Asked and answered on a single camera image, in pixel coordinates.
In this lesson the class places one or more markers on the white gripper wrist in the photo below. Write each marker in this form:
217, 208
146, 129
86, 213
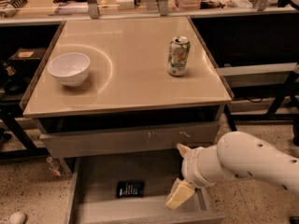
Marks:
189, 167

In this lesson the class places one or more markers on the dark blue rxbar wrapper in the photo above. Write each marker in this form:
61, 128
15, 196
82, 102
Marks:
130, 188

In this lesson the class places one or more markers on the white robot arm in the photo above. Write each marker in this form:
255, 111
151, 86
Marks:
236, 156

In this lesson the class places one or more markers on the grey drawer cabinet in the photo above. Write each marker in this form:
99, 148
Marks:
129, 85

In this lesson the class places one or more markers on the open middle drawer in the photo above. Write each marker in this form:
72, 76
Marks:
93, 194

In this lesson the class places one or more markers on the closed top drawer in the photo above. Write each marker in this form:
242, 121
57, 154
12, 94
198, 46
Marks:
125, 140

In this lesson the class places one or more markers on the green white soda can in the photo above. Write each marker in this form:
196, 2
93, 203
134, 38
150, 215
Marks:
178, 55

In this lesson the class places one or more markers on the white ceramic bowl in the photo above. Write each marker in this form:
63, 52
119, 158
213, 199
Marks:
70, 69

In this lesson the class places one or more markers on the white shoe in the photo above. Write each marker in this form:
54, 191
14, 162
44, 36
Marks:
15, 218

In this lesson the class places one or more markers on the black box with label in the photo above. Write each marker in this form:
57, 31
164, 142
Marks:
27, 57

